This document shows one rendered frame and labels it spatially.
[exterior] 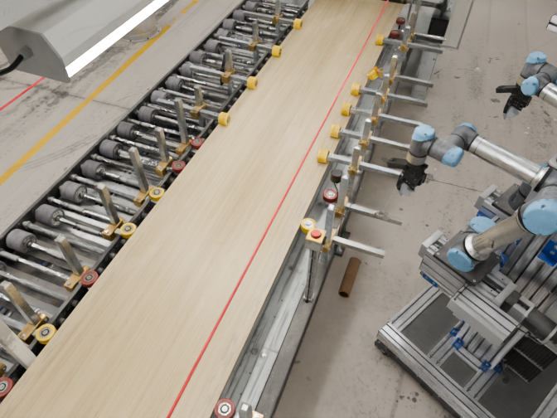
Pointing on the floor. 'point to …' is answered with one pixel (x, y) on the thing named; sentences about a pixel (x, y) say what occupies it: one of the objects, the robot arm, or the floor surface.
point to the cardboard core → (349, 277)
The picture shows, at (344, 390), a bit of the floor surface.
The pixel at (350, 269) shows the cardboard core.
